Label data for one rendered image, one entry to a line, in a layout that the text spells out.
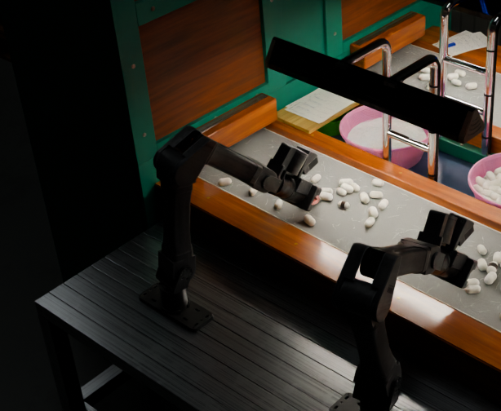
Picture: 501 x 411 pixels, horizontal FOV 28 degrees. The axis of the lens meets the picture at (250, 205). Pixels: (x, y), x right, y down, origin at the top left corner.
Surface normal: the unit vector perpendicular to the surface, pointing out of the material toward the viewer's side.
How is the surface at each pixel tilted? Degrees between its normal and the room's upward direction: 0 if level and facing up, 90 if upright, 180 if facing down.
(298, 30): 90
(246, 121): 90
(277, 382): 0
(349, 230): 0
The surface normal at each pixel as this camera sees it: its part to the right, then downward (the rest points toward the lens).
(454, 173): -0.08, -0.82
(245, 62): 0.70, 0.36
